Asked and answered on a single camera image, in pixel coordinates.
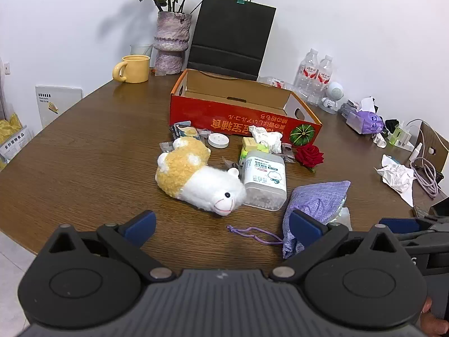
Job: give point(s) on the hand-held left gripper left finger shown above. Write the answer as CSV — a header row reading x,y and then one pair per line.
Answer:
x,y
140,226

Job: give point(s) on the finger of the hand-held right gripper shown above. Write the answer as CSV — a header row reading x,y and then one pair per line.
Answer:
x,y
400,224

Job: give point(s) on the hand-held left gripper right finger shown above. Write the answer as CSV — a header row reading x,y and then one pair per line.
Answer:
x,y
305,228

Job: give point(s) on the clear plastic bag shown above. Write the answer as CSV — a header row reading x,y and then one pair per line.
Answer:
x,y
343,216

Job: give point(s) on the clear cotton swab container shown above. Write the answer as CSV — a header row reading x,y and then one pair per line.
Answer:
x,y
265,182

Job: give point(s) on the yellow bread buns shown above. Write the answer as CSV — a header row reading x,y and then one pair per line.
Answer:
x,y
182,172

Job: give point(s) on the red rose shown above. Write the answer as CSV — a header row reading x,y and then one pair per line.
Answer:
x,y
308,155

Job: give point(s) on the clear candy wrapper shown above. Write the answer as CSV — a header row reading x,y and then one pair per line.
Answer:
x,y
203,133
289,153
229,165
166,145

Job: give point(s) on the white tissue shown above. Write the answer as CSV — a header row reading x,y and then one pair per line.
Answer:
x,y
266,138

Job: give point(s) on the green yellow tissue pack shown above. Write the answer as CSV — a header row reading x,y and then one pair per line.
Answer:
x,y
247,147

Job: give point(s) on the small black packet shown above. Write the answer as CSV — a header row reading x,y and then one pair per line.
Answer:
x,y
173,132

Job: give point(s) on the blue yellow snack packet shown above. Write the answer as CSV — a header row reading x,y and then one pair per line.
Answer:
x,y
185,130

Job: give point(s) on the white round disc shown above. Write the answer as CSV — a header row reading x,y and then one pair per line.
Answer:
x,y
218,140

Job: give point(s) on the red cardboard box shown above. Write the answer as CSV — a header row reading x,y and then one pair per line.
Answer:
x,y
196,112

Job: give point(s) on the person's right hand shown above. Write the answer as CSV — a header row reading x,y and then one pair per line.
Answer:
x,y
435,324

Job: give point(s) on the large crumpled white paper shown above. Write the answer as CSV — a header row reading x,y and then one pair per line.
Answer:
x,y
396,177

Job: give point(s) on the small white jar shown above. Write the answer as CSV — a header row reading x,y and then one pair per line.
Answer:
x,y
380,141

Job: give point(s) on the white power adapter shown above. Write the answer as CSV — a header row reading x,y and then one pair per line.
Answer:
x,y
400,137

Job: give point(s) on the small black object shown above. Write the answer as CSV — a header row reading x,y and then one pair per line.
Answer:
x,y
391,125

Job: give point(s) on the purple tissue pack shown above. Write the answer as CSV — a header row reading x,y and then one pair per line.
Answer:
x,y
364,121

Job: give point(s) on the small grey box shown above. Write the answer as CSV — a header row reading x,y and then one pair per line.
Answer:
x,y
347,108

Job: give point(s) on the white robot toy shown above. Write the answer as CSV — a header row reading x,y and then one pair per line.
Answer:
x,y
333,94

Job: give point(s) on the white printed carton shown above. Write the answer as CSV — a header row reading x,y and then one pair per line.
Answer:
x,y
63,105

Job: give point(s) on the crushed clear plastic bottle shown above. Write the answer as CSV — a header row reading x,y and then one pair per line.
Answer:
x,y
277,82

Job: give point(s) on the clear water bottle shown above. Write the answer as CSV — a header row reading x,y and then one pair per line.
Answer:
x,y
324,77
307,73

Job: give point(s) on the yellow printed bag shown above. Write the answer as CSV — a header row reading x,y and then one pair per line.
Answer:
x,y
14,137

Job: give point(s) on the yellow mug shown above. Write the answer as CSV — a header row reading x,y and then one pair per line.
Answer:
x,y
135,70

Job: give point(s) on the clear glass cup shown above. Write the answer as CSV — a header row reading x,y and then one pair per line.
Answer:
x,y
140,50

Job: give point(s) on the purple white ceramic vase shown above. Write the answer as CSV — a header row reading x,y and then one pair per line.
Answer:
x,y
172,42

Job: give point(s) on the black paper bag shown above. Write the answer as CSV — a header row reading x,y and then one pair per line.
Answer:
x,y
228,35

